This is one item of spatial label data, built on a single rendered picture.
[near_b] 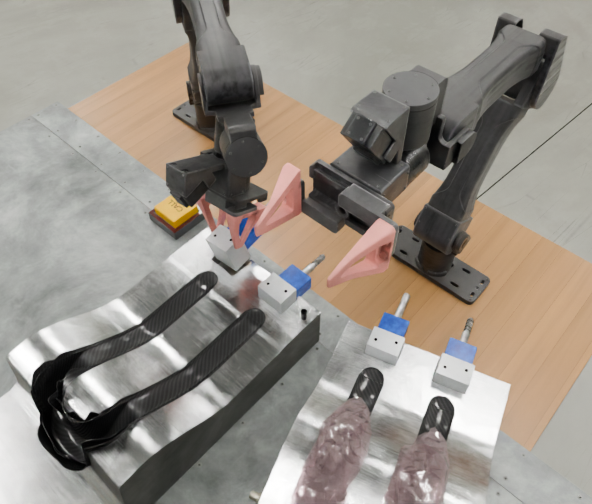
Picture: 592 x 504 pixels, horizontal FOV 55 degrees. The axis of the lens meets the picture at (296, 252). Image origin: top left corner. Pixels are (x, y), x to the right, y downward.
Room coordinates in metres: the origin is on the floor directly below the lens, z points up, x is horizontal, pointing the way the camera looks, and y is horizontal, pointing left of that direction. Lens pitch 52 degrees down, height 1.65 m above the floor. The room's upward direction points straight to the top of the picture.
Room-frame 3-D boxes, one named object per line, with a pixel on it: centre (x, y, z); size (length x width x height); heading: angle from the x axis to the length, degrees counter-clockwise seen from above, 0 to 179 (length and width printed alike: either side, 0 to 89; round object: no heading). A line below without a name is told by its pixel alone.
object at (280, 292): (0.54, 0.00, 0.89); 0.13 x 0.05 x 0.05; 138
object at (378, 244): (0.36, -0.05, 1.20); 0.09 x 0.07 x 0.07; 138
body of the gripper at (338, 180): (0.44, -0.07, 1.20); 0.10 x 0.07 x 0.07; 48
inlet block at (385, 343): (0.48, -0.16, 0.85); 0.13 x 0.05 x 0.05; 155
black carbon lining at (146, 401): (0.39, 0.21, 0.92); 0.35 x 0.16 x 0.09; 138
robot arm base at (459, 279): (0.64, -0.25, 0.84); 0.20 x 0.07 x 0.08; 48
